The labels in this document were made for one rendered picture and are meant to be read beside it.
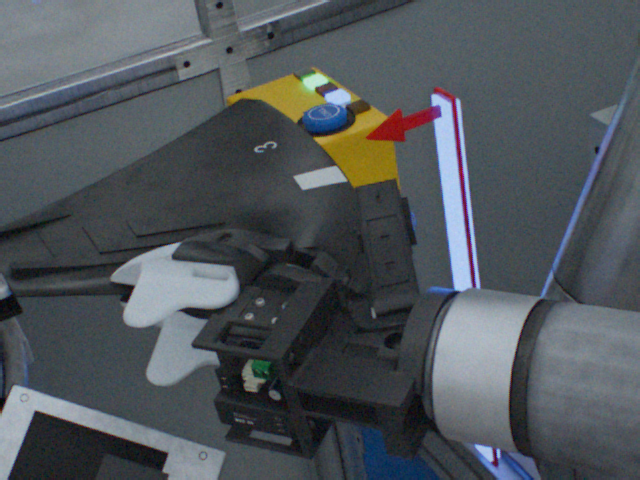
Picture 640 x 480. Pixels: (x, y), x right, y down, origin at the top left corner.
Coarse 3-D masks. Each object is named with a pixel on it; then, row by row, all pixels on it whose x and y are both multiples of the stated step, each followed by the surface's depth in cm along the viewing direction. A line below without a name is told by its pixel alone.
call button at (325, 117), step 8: (328, 104) 111; (336, 104) 110; (304, 112) 110; (312, 112) 110; (320, 112) 109; (328, 112) 109; (336, 112) 109; (344, 112) 109; (304, 120) 109; (312, 120) 108; (320, 120) 108; (328, 120) 108; (336, 120) 108; (344, 120) 109; (312, 128) 108; (320, 128) 108; (328, 128) 108; (336, 128) 108
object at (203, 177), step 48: (192, 144) 84; (240, 144) 83; (288, 144) 83; (96, 192) 80; (144, 192) 79; (192, 192) 79; (240, 192) 78; (288, 192) 79; (336, 192) 79; (0, 240) 76; (48, 240) 75; (96, 240) 74; (144, 240) 74; (336, 240) 75; (48, 288) 70; (96, 288) 70; (240, 288) 71
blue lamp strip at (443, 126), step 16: (432, 96) 84; (448, 112) 83; (448, 128) 84; (448, 144) 84; (448, 160) 85; (448, 176) 86; (448, 192) 87; (448, 208) 88; (448, 224) 89; (464, 240) 88; (464, 256) 89; (464, 272) 90; (464, 288) 91; (480, 448) 100
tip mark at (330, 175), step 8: (328, 168) 81; (336, 168) 81; (296, 176) 80; (304, 176) 80; (312, 176) 80; (320, 176) 80; (328, 176) 80; (336, 176) 80; (344, 176) 80; (304, 184) 79; (312, 184) 79; (320, 184) 79
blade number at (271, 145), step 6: (270, 138) 84; (276, 138) 84; (252, 144) 83; (258, 144) 83; (264, 144) 83; (270, 144) 83; (276, 144) 83; (282, 144) 83; (246, 150) 83; (252, 150) 83; (258, 150) 82; (264, 150) 82; (270, 150) 82; (276, 150) 82; (282, 150) 82; (252, 156) 82; (258, 156) 82; (264, 156) 82
